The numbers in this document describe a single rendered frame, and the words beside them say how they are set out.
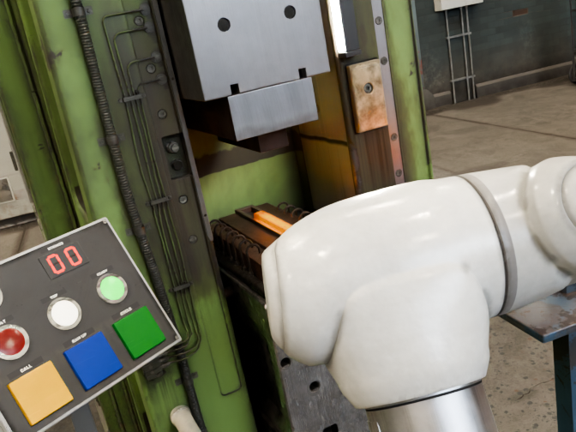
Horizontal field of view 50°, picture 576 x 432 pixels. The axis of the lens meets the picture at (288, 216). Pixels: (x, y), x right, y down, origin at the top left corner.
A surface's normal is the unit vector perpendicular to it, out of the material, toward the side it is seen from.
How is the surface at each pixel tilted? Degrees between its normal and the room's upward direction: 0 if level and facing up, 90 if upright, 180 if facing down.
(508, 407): 0
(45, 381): 60
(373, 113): 90
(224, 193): 90
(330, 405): 90
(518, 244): 70
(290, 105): 90
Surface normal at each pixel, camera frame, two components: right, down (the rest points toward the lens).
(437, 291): 0.11, -0.16
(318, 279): -0.27, -0.22
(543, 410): -0.18, -0.94
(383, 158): 0.43, 0.20
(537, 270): 0.09, 0.36
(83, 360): 0.57, -0.41
